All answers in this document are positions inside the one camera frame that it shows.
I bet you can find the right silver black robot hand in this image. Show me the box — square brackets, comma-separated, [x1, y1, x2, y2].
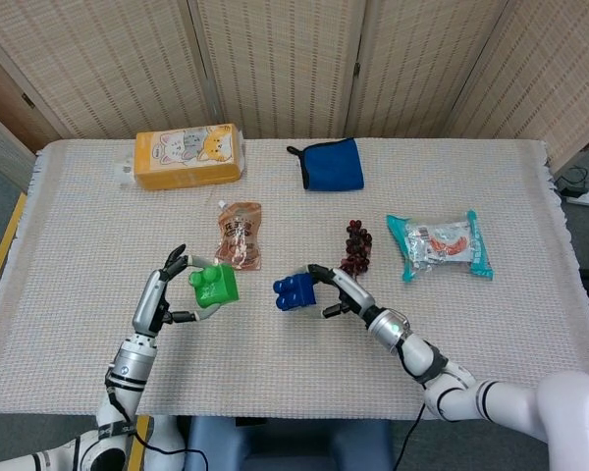
[301, 263, 378, 328]

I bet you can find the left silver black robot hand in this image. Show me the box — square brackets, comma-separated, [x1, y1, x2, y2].
[131, 243, 226, 339]

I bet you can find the blue toy block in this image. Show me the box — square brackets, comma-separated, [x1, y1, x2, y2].
[272, 272, 319, 313]

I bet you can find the green toy block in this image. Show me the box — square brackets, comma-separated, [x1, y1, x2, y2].
[188, 263, 241, 309]

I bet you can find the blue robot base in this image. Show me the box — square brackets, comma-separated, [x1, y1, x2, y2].
[184, 415, 397, 471]

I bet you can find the dark red grape bunch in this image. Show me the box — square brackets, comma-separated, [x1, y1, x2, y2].
[339, 219, 374, 282]

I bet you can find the teal clear snack package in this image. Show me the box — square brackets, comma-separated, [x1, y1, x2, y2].
[385, 209, 494, 284]

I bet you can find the white woven tablecloth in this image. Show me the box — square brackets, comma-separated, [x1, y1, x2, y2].
[0, 137, 589, 422]

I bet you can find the orange spouted drink pouch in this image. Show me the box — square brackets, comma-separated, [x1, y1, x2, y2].
[212, 199, 264, 272]

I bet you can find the blue folded cloth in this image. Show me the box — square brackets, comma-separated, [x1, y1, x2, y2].
[286, 137, 365, 191]

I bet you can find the yellow cat-print tissue pack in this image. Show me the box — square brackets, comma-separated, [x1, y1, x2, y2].
[115, 122, 247, 191]

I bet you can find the yellow floor tape strip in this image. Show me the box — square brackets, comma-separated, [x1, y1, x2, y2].
[0, 191, 28, 320]

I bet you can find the beige woven folding screen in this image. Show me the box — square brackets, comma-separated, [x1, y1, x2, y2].
[0, 0, 589, 171]

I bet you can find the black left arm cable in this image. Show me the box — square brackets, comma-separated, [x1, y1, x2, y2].
[104, 365, 210, 471]

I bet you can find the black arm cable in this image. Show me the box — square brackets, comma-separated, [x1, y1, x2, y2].
[104, 365, 210, 471]
[391, 342, 426, 471]

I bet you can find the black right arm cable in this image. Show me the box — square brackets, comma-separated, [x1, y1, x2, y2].
[391, 342, 426, 471]

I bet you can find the black floor cable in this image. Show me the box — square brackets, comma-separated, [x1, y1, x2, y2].
[554, 165, 589, 193]

